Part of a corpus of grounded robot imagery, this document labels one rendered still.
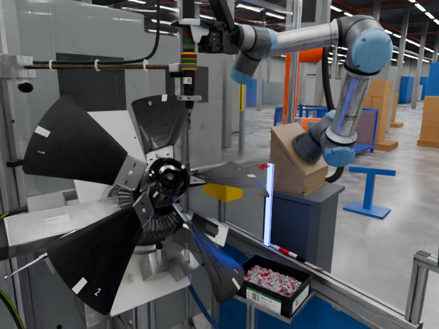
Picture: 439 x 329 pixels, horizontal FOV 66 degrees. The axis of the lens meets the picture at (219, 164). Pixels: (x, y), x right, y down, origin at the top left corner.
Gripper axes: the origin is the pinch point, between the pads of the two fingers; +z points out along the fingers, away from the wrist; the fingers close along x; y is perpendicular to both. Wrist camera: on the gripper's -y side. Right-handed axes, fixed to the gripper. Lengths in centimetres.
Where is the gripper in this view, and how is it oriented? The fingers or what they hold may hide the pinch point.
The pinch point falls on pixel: (178, 21)
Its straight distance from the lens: 98.3
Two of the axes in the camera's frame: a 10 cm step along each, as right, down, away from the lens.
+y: -0.2, 9.7, 2.3
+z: -7.9, 1.3, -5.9
